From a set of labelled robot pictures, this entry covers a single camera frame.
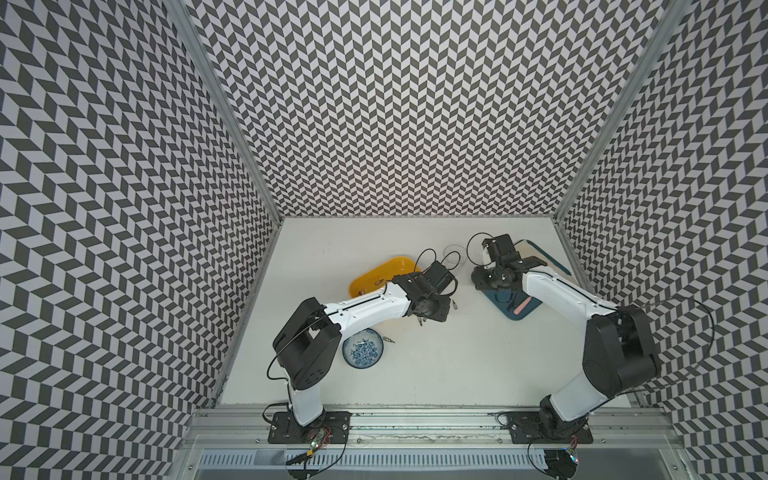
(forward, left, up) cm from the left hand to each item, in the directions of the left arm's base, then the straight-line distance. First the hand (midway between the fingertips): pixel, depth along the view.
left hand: (440, 313), depth 84 cm
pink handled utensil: (+5, -26, -5) cm, 27 cm away
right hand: (+10, -13, 0) cm, 17 cm away
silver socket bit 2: (-5, +15, -8) cm, 17 cm away
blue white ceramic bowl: (-8, +22, -7) cm, 24 cm away
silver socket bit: (+7, -7, -9) cm, 13 cm away
